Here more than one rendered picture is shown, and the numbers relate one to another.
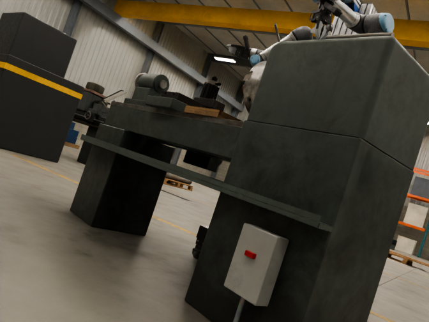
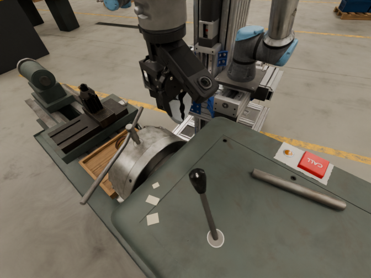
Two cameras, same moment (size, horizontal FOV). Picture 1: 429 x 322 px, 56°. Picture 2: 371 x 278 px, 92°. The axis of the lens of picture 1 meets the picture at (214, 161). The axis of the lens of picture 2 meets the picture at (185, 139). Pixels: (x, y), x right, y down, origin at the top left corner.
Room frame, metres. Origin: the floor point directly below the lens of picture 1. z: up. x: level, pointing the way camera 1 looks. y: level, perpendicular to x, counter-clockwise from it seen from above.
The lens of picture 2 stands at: (1.68, -0.27, 1.68)
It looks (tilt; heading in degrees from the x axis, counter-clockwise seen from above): 49 degrees down; 354
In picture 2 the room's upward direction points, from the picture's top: 4 degrees counter-clockwise
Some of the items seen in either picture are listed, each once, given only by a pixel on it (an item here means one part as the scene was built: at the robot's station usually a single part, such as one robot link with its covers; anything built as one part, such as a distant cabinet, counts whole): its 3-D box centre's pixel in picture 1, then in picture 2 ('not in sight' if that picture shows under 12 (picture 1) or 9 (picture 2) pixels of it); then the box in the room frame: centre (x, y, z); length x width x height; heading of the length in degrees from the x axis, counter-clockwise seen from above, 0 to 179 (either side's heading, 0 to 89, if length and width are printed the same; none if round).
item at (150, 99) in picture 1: (191, 115); (93, 123); (2.61, 0.23, 0.90); 0.53 x 0.30 x 0.06; 131
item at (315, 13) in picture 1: (322, 12); (166, 60); (2.01, -0.28, 1.53); 0.09 x 0.08 x 0.12; 33
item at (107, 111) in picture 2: (208, 104); (99, 113); (2.58, 0.15, 1.00); 0.20 x 0.10 x 0.05; 41
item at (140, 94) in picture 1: (149, 92); (43, 83); (2.99, 0.61, 1.01); 0.30 x 0.20 x 0.29; 41
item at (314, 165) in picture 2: not in sight; (312, 164); (1.89, -0.63, 1.26); 0.06 x 0.06 x 0.02; 41
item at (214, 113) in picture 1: (223, 121); (123, 156); (2.30, 0.02, 0.89); 0.36 x 0.30 x 0.04; 131
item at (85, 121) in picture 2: (195, 107); (90, 122); (2.56, 0.22, 0.95); 0.43 x 0.18 x 0.04; 131
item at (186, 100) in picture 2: (319, 33); (179, 102); (2.02, -0.30, 1.42); 0.06 x 0.03 x 0.09; 33
